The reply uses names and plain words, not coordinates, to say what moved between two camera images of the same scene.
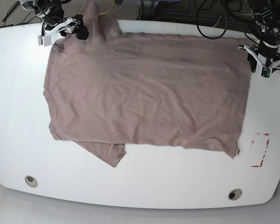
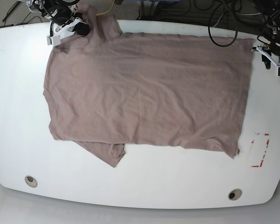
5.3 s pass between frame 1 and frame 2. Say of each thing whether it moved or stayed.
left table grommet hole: stayed
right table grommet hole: stayed
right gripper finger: moved
